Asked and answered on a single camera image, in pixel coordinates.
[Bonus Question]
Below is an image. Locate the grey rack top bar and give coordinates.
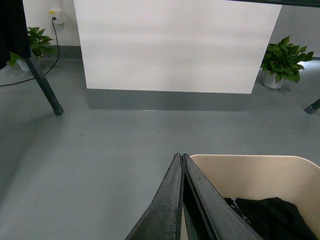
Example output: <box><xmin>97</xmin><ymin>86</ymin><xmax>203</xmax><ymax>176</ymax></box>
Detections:
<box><xmin>238</xmin><ymin>0</ymin><xmax>320</xmax><ymax>8</ymax></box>

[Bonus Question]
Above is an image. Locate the left potted green plant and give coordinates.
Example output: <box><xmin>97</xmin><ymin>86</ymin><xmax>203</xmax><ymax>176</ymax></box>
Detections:
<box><xmin>7</xmin><ymin>27</ymin><xmax>60</xmax><ymax>72</ymax></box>

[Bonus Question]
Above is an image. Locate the potted green plant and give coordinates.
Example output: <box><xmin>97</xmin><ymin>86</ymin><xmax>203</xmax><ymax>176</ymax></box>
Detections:
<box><xmin>261</xmin><ymin>36</ymin><xmax>314</xmax><ymax>89</ymax></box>
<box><xmin>7</xmin><ymin>27</ymin><xmax>60</xmax><ymax>72</ymax></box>

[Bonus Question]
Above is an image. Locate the black printed t-shirt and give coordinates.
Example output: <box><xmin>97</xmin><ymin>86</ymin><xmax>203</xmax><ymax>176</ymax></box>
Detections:
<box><xmin>224</xmin><ymin>197</ymin><xmax>317</xmax><ymax>240</ymax></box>

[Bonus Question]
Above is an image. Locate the grey rack leg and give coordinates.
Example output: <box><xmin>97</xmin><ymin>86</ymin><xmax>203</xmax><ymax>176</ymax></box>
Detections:
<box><xmin>24</xmin><ymin>55</ymin><xmax>64</xmax><ymax>116</ymax></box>
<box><xmin>304</xmin><ymin>99</ymin><xmax>320</xmax><ymax>114</ymax></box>

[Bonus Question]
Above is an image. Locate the black hanging garment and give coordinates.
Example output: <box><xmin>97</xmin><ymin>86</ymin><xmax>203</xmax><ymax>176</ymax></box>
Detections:
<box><xmin>0</xmin><ymin>0</ymin><xmax>31</xmax><ymax>69</ymax></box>

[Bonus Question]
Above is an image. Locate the black power cable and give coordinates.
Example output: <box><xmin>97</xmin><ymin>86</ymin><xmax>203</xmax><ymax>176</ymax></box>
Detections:
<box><xmin>0</xmin><ymin>16</ymin><xmax>60</xmax><ymax>87</ymax></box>

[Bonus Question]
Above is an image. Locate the beige plastic laundry hamper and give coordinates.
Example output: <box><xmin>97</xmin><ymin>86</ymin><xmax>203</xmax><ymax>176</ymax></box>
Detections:
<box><xmin>190</xmin><ymin>154</ymin><xmax>320</xmax><ymax>237</ymax></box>

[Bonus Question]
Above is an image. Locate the right potted green plant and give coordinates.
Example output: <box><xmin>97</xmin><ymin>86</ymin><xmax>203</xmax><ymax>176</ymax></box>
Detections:
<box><xmin>261</xmin><ymin>36</ymin><xmax>314</xmax><ymax>89</ymax></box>

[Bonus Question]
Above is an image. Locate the left grey rack leg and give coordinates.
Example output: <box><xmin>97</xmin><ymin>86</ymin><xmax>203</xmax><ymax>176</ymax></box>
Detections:
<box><xmin>24</xmin><ymin>55</ymin><xmax>64</xmax><ymax>116</ymax></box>

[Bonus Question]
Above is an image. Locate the right grey rack leg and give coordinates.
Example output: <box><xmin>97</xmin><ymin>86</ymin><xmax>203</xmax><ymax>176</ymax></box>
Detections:
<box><xmin>304</xmin><ymin>99</ymin><xmax>320</xmax><ymax>114</ymax></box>

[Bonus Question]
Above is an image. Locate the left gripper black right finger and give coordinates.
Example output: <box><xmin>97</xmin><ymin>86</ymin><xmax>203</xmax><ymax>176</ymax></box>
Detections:
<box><xmin>182</xmin><ymin>153</ymin><xmax>262</xmax><ymax>240</ymax></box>

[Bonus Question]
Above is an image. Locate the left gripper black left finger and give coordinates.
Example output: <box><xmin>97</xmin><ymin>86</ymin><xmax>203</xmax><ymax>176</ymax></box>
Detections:
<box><xmin>126</xmin><ymin>153</ymin><xmax>184</xmax><ymax>240</ymax></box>

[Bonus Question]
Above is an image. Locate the white wall power socket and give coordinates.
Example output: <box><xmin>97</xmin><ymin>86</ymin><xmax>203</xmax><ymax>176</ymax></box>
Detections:
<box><xmin>48</xmin><ymin>0</ymin><xmax>65</xmax><ymax>25</ymax></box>

